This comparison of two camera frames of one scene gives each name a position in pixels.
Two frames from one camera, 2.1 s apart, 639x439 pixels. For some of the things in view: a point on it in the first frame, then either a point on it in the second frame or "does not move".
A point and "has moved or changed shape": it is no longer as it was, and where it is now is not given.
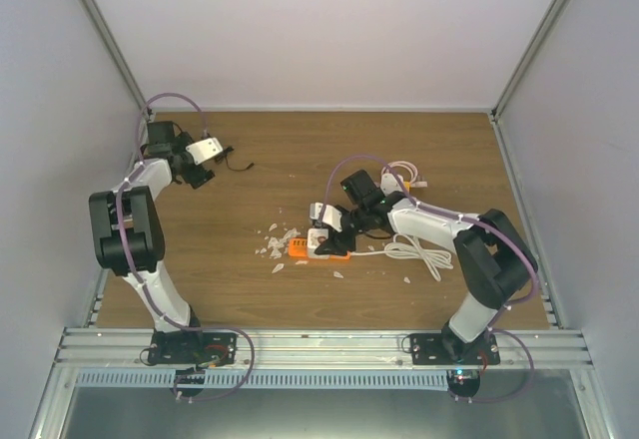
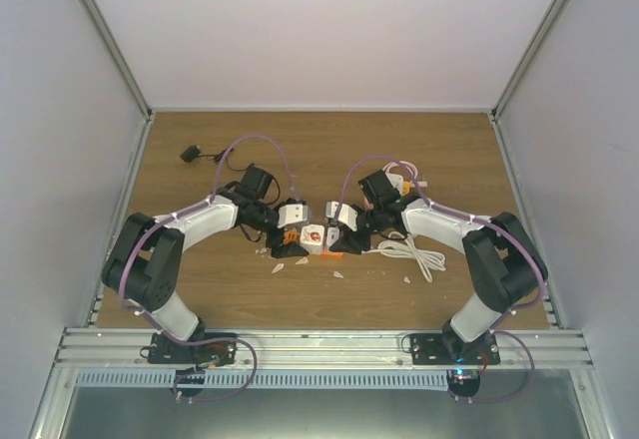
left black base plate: (202, 349) does not move
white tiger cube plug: (313, 241) has moved or changed shape
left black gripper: (196, 183) → (284, 250)
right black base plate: (447, 348) does not move
